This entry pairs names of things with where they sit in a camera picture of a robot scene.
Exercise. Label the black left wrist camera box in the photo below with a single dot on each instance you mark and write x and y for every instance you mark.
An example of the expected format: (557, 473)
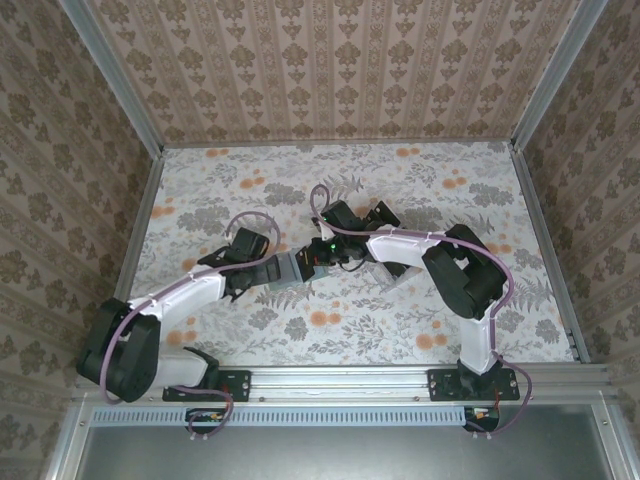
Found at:
(249, 241)

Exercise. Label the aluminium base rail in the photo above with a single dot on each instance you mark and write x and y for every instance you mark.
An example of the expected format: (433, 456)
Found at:
(340, 382)

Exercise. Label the aluminium frame post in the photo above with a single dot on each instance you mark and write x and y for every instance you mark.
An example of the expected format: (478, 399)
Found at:
(549, 75)
(118, 75)

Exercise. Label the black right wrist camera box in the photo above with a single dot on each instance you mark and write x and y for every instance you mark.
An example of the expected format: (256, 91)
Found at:
(342, 212)

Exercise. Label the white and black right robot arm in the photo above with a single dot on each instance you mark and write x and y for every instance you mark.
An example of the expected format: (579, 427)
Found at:
(395, 247)

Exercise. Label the small electronics board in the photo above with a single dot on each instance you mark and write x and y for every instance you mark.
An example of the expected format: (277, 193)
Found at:
(205, 416)
(482, 415)

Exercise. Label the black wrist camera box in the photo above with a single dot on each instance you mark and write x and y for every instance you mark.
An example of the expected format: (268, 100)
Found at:
(342, 212)
(249, 241)

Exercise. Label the grey-blue cloth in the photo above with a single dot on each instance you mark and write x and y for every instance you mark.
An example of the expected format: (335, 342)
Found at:
(290, 275)

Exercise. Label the grey metal sheet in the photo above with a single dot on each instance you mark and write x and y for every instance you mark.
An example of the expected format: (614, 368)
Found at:
(350, 455)

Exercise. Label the floral patterned table cover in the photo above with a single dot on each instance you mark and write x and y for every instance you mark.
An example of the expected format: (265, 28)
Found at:
(350, 325)

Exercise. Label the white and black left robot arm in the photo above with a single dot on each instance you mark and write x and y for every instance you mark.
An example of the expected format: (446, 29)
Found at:
(185, 295)

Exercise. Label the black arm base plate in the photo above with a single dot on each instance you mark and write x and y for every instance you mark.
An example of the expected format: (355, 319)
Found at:
(235, 385)
(442, 385)

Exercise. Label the aluminium side rail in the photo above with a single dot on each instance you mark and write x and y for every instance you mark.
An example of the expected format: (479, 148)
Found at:
(548, 250)
(140, 215)

